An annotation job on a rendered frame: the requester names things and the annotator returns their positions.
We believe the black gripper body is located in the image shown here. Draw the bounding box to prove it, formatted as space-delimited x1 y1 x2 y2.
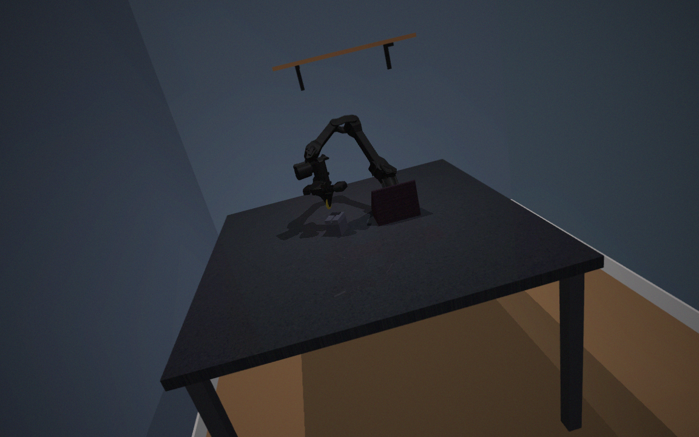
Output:
303 171 347 195

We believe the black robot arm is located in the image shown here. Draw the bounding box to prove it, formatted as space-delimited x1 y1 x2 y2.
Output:
293 115 399 195

